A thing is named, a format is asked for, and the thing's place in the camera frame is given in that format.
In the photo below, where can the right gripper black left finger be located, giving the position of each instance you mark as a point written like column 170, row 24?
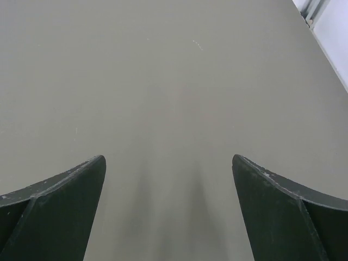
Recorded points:
column 52, row 219

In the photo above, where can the aluminium frame post right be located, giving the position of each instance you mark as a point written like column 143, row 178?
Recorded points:
column 327, row 20

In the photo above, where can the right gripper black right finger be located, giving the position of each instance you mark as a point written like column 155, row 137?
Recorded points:
column 286, row 220

